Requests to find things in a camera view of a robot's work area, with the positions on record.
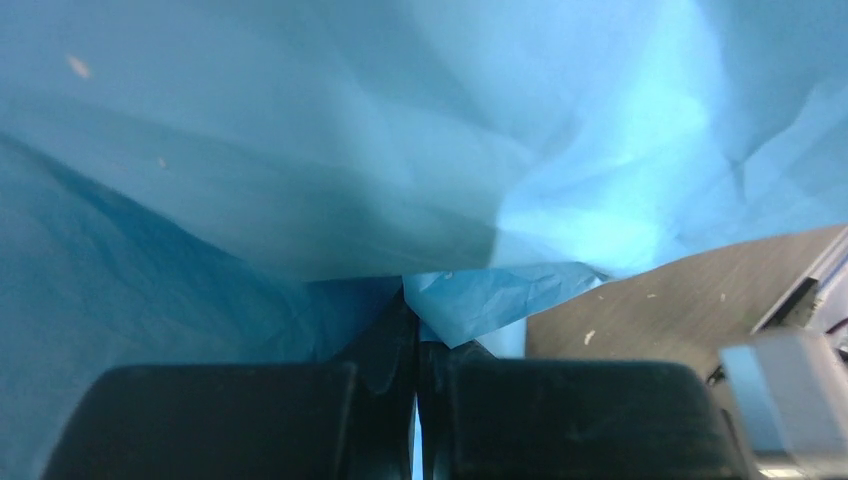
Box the blue wrapping paper sheet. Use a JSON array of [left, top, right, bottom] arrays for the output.
[[1, 1, 847, 479]]

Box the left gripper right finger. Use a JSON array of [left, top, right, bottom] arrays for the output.
[[418, 342, 749, 479]]

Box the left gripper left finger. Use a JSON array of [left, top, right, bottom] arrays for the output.
[[43, 296, 419, 479]]

